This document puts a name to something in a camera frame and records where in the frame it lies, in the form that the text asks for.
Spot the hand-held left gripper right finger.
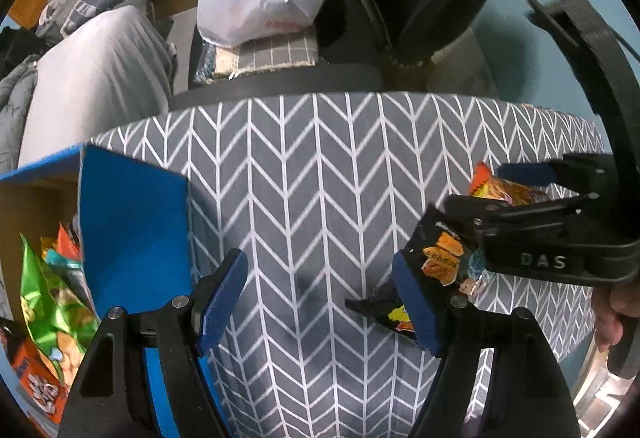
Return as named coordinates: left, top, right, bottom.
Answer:
left=391, top=252, right=581, bottom=438

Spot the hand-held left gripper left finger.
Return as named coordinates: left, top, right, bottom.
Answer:
left=57, top=248, right=249, bottom=438

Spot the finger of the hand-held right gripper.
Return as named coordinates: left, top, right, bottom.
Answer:
left=444, top=194, right=596, bottom=239
left=497, top=157, right=608, bottom=199

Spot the yellow orange snack packet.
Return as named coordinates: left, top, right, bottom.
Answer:
left=467, top=162, right=551, bottom=209

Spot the blue cardboard box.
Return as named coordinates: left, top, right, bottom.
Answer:
left=0, top=143, right=231, bottom=438

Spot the teal snack packet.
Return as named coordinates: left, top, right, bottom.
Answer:
left=41, top=248, right=95, bottom=313

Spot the green snack packet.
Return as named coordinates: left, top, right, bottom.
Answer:
left=19, top=233, right=101, bottom=384

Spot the black and orange snack packet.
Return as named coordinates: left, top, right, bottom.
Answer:
left=0, top=323, right=71, bottom=424

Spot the person's right hand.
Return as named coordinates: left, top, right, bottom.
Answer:
left=592, top=285, right=628, bottom=354

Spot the grey herringbone table cloth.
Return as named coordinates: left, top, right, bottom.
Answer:
left=87, top=90, right=613, bottom=438

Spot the light grey cushion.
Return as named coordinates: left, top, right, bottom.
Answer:
left=17, top=5, right=178, bottom=169

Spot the grid patterned seat cushion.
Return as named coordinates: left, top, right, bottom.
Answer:
left=192, top=25, right=321, bottom=81

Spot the grey padded jacket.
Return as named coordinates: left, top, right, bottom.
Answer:
left=0, top=25, right=41, bottom=173

